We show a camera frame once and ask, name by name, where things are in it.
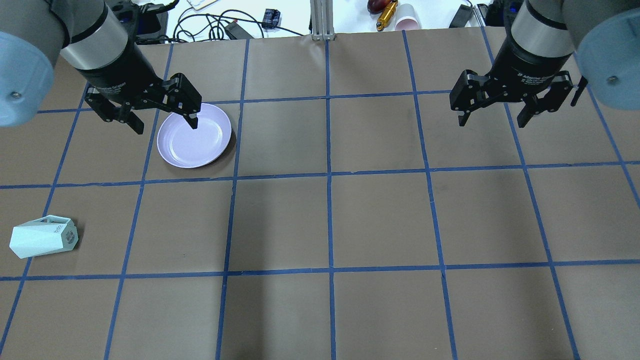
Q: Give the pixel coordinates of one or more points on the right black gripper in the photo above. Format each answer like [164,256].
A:
[526,65]

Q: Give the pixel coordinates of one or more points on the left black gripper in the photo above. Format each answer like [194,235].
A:
[119,70]

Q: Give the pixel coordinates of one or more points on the light blue faceted cup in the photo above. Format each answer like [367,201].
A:
[44,236]

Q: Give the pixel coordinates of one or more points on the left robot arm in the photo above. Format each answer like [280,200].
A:
[90,37]

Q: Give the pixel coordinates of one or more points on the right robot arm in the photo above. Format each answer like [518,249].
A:
[604,35]

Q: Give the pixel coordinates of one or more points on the lilac plate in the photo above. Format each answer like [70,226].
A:
[181,146]

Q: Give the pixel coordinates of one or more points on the pink paper cup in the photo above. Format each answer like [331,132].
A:
[406,18]

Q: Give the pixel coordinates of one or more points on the black adapter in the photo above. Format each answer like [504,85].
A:
[462,16]

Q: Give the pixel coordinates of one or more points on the golden bottle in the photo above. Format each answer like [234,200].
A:
[384,18]

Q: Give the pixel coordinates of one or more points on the small blue device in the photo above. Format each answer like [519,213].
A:
[271,19]

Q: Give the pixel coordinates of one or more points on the red toy fruit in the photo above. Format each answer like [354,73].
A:
[377,6]

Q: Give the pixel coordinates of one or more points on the aluminium frame post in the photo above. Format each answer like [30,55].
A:
[322,20]

